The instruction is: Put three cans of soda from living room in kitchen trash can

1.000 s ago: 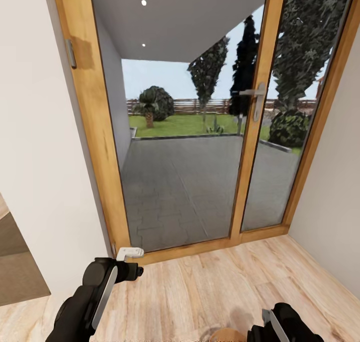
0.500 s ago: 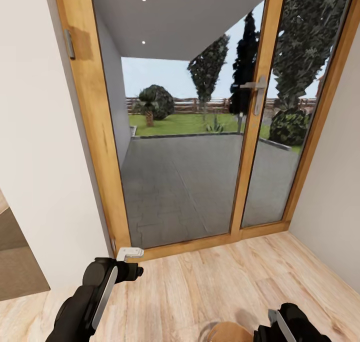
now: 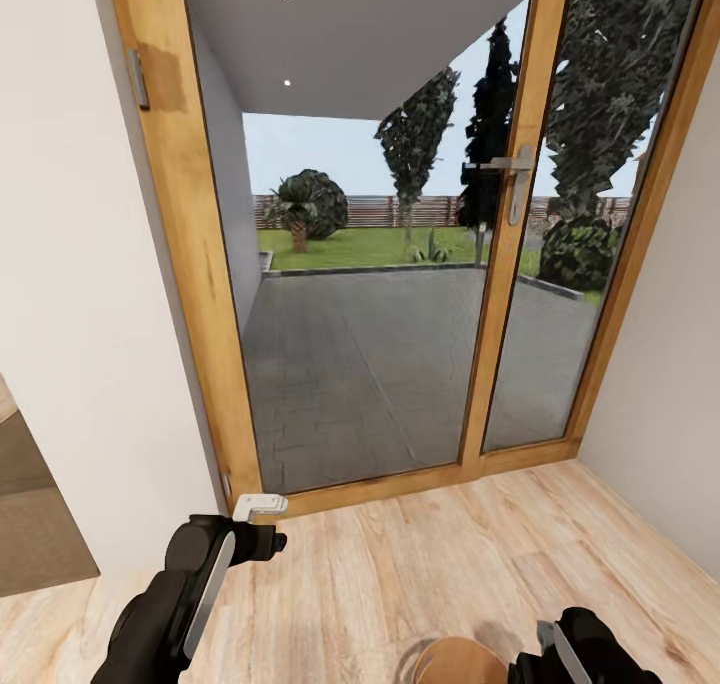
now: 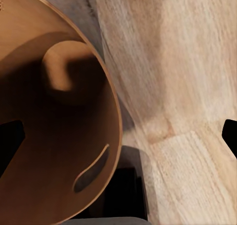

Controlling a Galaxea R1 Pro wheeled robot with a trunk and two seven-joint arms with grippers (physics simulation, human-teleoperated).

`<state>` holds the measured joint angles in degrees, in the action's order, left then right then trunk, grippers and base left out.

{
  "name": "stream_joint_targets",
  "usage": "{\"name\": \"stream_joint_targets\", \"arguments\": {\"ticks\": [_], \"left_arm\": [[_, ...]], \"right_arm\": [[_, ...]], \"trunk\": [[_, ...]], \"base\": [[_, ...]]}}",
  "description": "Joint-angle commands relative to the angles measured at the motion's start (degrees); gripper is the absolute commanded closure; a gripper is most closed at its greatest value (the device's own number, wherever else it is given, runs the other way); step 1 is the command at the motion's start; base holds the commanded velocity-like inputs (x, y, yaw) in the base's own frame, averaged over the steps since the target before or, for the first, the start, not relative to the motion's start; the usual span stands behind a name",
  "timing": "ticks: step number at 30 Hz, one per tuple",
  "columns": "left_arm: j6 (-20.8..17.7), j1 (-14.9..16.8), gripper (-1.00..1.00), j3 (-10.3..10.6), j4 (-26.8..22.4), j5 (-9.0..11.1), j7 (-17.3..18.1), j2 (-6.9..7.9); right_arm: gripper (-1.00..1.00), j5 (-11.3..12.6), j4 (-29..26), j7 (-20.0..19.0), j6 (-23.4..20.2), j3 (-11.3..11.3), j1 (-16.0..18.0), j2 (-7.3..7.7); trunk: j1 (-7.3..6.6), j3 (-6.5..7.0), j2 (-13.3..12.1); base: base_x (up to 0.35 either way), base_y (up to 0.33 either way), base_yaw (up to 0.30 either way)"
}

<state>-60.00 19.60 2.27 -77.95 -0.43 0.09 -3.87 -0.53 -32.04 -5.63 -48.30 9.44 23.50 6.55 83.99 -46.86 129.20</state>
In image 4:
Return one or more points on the trash can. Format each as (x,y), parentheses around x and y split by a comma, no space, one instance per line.
(54,80)

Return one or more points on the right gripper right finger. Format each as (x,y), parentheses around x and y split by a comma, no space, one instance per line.
(229,134)

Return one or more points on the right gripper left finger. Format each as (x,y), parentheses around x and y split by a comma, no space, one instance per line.
(12,135)

